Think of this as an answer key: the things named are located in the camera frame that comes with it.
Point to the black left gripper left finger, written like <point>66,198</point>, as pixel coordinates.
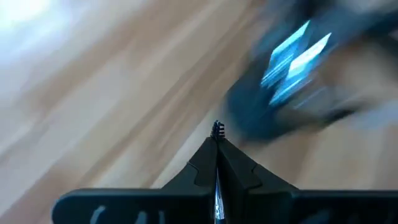
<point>174,205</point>

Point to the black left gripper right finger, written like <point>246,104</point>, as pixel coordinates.
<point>280,205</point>

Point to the black mesh pencil cup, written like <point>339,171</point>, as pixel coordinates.
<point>248,118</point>

